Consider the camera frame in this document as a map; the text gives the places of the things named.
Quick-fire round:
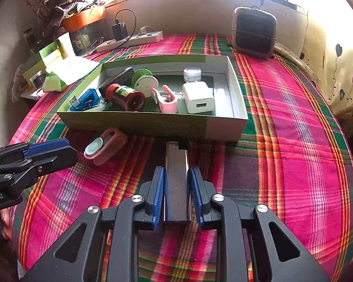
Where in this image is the orange plastic basin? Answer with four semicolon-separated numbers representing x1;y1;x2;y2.
60;6;106;33

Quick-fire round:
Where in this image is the green cardboard box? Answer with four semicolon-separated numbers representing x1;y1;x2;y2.
56;53;249;143

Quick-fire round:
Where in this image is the black handheld device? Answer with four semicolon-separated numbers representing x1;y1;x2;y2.
101;67;135;90

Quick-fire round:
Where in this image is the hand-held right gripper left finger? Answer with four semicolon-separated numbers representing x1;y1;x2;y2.
22;166;169;282

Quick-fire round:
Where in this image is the green and yellow box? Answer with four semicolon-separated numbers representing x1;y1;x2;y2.
19;39;67;90

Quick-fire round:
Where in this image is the pink plastic clip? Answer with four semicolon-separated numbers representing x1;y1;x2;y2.
151;85;179;114
84;128;128;165

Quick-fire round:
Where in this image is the white standing carton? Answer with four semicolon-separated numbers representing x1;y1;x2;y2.
57;32;77;58

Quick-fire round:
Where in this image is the black plug adapter with cable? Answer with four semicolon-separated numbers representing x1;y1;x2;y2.
115;9;136;47

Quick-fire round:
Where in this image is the yellow heart-print curtain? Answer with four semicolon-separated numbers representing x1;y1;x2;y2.
300;0;353;137

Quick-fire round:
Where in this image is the green and white spool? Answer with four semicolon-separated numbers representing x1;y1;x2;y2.
131;68;159;98

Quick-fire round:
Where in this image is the black power adapter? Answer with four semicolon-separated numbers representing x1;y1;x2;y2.
112;21;128;40

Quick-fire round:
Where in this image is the white paper sheet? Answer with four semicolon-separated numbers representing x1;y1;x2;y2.
45;57;102;84

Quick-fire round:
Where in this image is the red-capped bottle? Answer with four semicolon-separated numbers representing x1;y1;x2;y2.
102;84;145;112

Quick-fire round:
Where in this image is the silver metal bar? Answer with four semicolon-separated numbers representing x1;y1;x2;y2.
163;141;192;222

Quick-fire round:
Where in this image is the grey space heater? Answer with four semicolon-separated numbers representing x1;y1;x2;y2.
231;5;278;59

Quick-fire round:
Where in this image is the plaid blanket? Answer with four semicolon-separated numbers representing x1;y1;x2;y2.
7;34;353;282

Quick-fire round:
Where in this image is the glass tank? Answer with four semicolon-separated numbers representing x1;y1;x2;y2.
69;20;106;56

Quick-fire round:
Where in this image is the beige cloth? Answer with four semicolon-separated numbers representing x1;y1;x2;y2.
12;65;28;102

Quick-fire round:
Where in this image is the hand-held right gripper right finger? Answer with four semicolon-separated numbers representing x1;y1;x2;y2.
187;167;331;282

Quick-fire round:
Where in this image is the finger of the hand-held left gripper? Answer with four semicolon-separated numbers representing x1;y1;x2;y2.
0;138;71;165
0;147;78;188

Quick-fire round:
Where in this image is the white USB charger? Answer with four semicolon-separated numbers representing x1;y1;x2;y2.
182;82;215;114

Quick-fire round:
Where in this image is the light green tissue pack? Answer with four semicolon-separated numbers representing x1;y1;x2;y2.
43;73;68;93

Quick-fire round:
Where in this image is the white round jar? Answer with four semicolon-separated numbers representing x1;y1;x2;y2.
183;67;203;83

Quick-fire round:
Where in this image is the blue USB device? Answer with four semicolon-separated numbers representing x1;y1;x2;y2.
69;89;102;111

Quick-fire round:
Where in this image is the small dark frame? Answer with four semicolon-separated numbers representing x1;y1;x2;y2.
23;28;39;53

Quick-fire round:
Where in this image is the white power strip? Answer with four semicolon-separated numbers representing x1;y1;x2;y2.
96;31;164;53

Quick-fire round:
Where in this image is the pile of checked cloth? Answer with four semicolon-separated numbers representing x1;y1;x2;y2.
37;0;92;27

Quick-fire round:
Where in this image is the person's left hand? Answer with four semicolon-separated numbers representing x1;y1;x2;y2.
0;207;12;240

